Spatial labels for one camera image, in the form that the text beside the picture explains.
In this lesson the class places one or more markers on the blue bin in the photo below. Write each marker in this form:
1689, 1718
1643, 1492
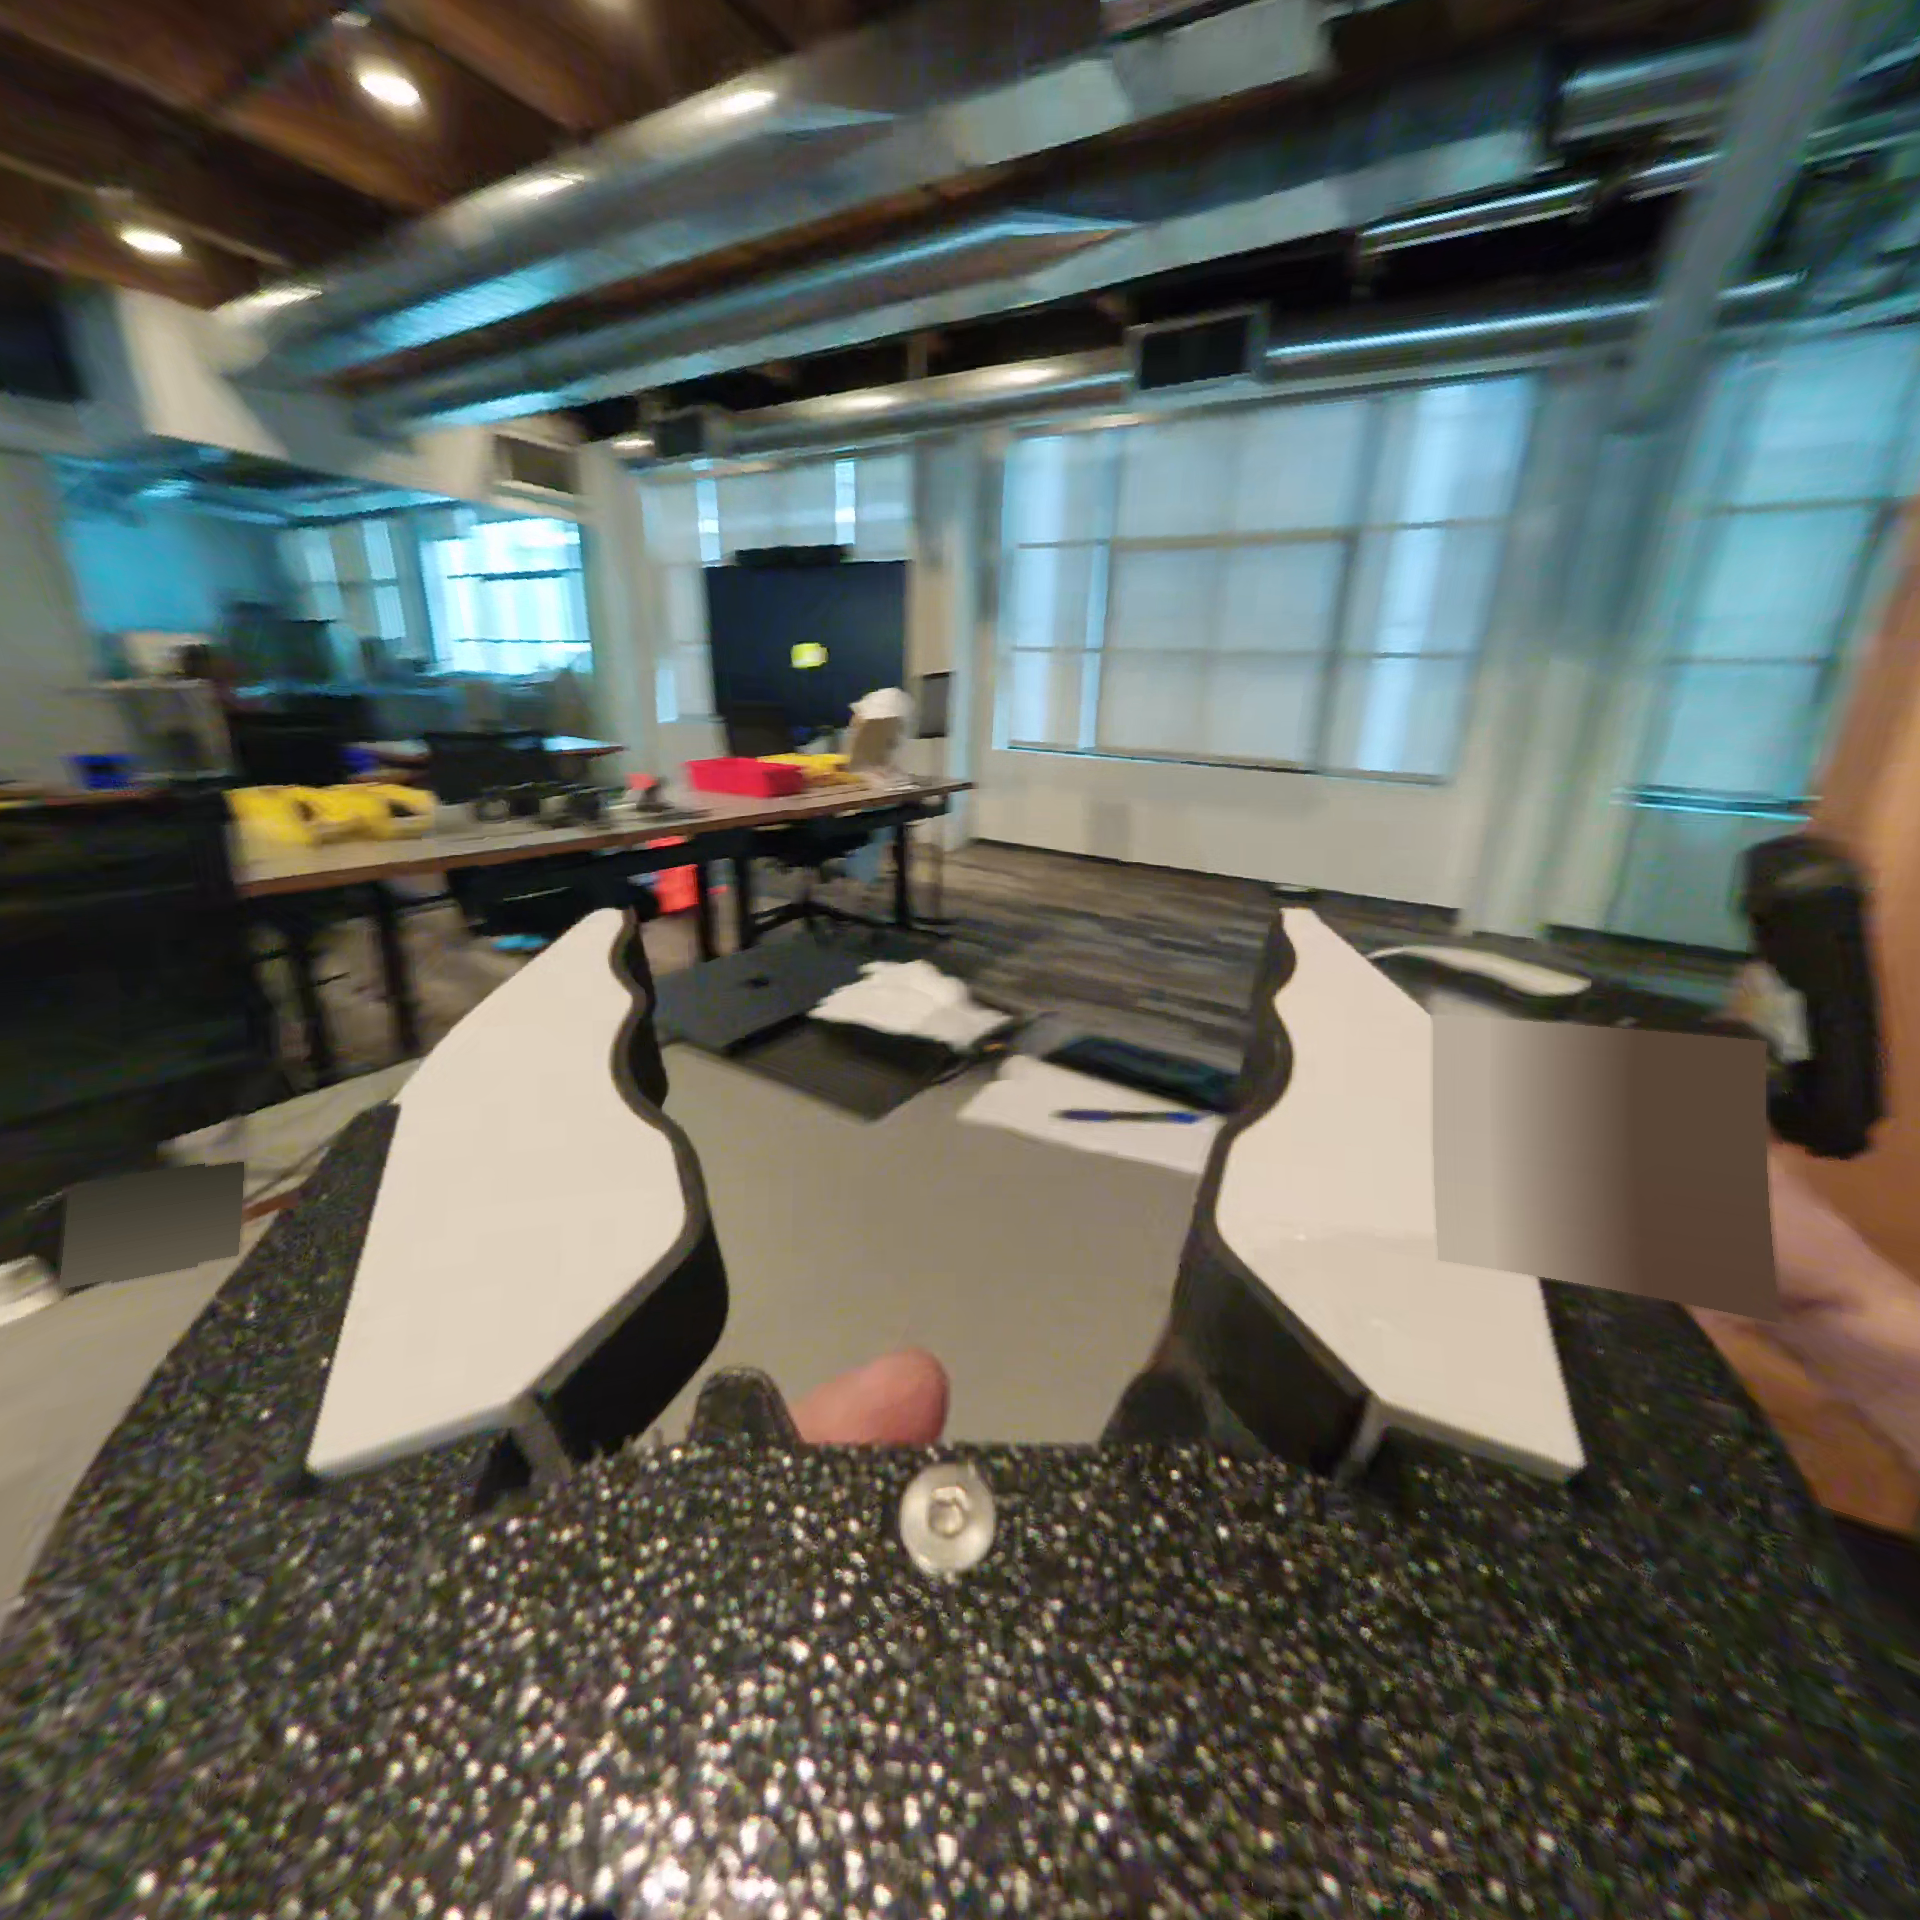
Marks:
105, 772

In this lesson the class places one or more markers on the white paper sheet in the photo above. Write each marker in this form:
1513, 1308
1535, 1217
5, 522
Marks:
1080, 1143

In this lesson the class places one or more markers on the crumpled white papers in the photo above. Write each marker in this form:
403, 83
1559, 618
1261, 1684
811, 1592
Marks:
915, 1002

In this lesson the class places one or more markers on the red bin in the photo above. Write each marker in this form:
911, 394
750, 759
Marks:
742, 776

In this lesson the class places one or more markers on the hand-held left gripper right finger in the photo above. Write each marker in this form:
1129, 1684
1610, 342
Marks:
1329, 1274

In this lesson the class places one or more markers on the long wooden desk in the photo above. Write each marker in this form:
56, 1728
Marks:
600, 840

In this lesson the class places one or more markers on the person's right hand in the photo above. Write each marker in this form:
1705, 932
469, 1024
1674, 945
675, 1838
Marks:
1852, 1350

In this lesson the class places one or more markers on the round ceiling lamp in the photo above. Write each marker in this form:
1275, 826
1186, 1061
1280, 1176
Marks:
150, 241
386, 83

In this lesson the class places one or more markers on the yellow bin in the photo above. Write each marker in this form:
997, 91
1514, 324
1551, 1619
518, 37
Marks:
331, 812

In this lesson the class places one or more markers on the cardboard box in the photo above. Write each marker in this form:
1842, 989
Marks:
879, 738

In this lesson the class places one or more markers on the wide metal duct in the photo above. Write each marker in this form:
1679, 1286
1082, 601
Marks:
750, 225

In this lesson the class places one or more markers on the black case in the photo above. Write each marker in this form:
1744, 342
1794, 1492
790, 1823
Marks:
1149, 1068

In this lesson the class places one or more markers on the black cabinet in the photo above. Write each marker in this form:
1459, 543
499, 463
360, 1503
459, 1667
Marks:
120, 960

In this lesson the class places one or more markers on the flat white object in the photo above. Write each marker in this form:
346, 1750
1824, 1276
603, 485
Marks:
1479, 973

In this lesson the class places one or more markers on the blue pen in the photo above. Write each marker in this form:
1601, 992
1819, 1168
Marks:
1124, 1116

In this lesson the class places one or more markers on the black vent grille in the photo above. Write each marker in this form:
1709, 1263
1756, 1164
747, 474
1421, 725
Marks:
1197, 349

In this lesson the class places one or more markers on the black folder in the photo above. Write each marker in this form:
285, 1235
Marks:
781, 1021

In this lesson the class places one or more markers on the large paned window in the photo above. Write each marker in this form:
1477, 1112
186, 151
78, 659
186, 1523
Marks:
1261, 601

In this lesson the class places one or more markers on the thin metal duct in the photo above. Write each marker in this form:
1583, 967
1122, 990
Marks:
1574, 326

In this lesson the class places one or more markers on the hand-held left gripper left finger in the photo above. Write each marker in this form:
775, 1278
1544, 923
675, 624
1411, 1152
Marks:
510, 1200

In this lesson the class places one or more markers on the person's left hand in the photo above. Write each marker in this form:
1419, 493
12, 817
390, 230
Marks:
879, 1399

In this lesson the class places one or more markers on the black wall screen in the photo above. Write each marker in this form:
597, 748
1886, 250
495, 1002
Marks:
811, 639

